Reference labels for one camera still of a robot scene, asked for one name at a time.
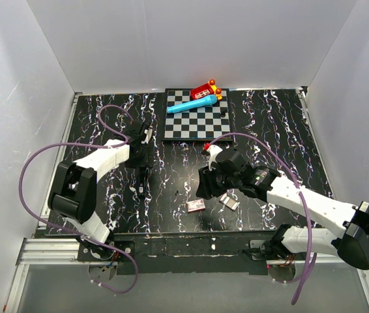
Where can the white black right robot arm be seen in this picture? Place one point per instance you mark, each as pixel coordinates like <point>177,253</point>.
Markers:
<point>344,227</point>

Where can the aluminium rail frame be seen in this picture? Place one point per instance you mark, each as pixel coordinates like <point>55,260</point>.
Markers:
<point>269,128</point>

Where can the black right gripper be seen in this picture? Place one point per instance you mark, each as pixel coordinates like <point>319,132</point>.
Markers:
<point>205,183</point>

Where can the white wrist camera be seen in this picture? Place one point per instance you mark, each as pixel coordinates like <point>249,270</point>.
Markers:
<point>147,136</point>
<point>211,151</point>

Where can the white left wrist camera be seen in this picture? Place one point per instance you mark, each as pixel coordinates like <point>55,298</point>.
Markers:
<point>147,136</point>

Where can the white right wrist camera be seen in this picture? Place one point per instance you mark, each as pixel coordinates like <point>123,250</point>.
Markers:
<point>211,151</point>

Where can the red white staple box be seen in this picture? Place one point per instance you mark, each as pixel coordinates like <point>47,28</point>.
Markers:
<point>195,205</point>

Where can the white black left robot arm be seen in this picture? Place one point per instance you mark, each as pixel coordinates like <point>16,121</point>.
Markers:
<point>74,187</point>

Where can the black marker pen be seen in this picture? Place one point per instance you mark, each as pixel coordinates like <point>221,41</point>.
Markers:
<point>142,182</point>

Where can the black white chessboard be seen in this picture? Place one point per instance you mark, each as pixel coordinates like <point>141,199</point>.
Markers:
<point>198,124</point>

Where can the red yellow toy bus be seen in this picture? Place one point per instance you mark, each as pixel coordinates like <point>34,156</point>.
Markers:
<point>208,88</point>

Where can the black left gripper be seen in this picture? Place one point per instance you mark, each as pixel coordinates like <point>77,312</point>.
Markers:
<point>147,162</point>

